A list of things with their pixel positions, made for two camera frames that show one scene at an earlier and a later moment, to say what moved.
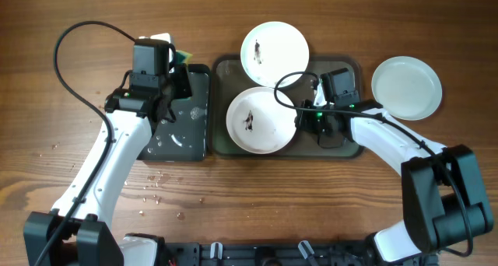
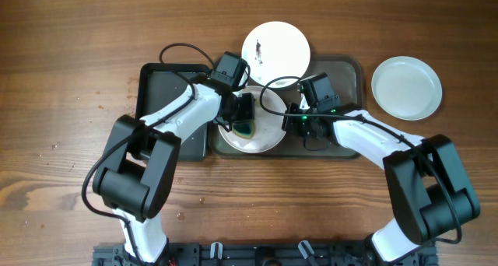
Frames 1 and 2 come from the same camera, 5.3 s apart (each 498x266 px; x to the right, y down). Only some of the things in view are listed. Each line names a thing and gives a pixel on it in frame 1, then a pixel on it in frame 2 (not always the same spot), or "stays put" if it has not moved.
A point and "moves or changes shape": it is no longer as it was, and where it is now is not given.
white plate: (273, 50) stays put
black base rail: (194, 253) stays put
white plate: (407, 88) stays put
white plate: (257, 122) moves or changes shape
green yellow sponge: (182, 57) -> (243, 129)
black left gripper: (180, 81) -> (244, 110)
